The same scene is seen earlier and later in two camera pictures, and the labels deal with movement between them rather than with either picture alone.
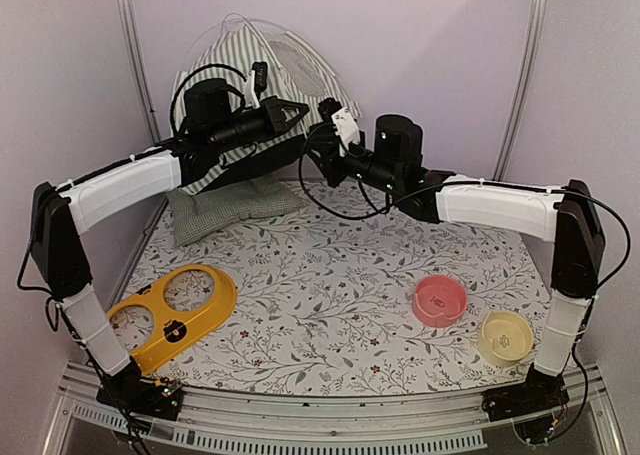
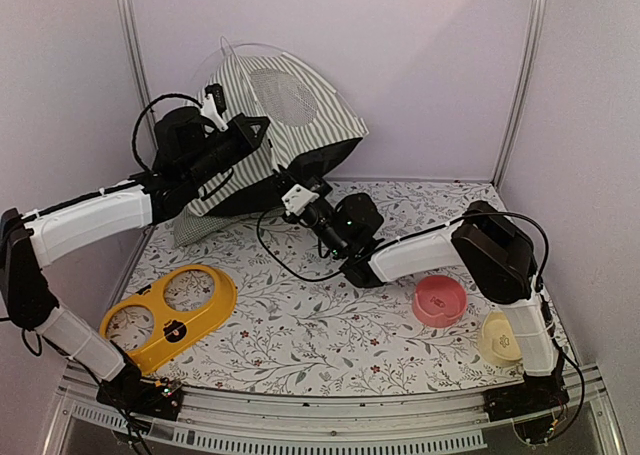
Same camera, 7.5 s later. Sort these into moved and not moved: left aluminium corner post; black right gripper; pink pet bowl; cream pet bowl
Moved: black right gripper
Not moved: cream pet bowl; pink pet bowl; left aluminium corner post
